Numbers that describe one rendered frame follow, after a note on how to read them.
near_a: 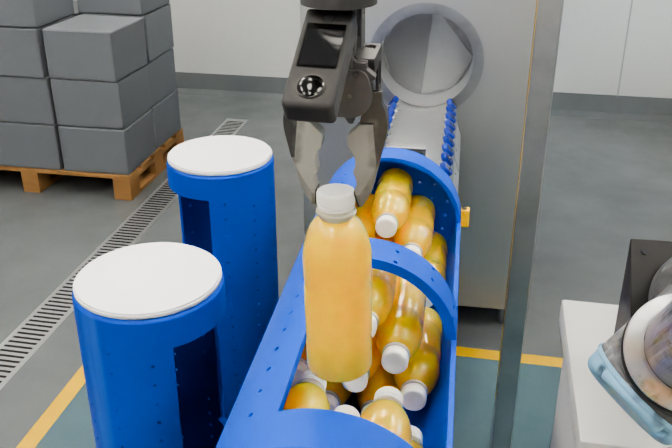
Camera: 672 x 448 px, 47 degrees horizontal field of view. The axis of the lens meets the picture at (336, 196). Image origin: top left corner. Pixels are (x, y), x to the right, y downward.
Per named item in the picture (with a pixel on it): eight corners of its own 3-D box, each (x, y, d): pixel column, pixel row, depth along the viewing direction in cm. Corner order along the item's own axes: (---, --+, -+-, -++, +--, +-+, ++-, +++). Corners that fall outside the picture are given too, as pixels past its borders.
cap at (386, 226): (378, 211, 140) (377, 216, 139) (399, 215, 140) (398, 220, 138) (374, 230, 142) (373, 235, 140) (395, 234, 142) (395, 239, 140)
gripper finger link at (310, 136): (325, 185, 84) (339, 104, 80) (314, 208, 78) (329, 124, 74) (296, 178, 84) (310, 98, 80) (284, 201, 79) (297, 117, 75)
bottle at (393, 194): (381, 165, 156) (370, 202, 140) (416, 171, 156) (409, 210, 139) (375, 196, 159) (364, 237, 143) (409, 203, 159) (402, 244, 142)
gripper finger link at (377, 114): (395, 156, 76) (381, 69, 73) (393, 162, 75) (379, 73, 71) (348, 161, 77) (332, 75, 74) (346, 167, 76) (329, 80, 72)
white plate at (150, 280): (68, 324, 133) (69, 330, 134) (230, 303, 140) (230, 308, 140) (76, 250, 158) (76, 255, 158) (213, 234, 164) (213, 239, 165)
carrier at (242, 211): (231, 377, 262) (171, 425, 241) (215, 131, 226) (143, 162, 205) (300, 407, 248) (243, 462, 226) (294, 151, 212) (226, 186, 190)
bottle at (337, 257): (382, 371, 84) (383, 214, 77) (322, 388, 81) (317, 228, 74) (354, 338, 90) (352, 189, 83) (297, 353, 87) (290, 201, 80)
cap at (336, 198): (362, 213, 77) (361, 196, 77) (326, 220, 76) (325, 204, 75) (345, 199, 81) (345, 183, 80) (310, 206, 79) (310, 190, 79)
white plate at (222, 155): (215, 128, 225) (215, 132, 226) (144, 158, 204) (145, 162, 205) (292, 147, 212) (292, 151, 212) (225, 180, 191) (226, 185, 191)
